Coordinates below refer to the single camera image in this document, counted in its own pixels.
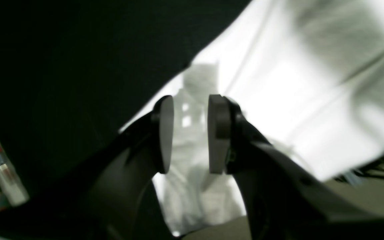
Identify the white t-shirt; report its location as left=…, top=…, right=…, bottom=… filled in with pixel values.
left=134, top=0, right=384, bottom=237

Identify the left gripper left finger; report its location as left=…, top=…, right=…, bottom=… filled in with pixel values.
left=29, top=95, right=175, bottom=240

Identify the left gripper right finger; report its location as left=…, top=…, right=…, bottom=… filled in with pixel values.
left=208, top=95, right=384, bottom=240

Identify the black table cloth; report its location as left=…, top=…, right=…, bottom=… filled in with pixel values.
left=0, top=0, right=249, bottom=240

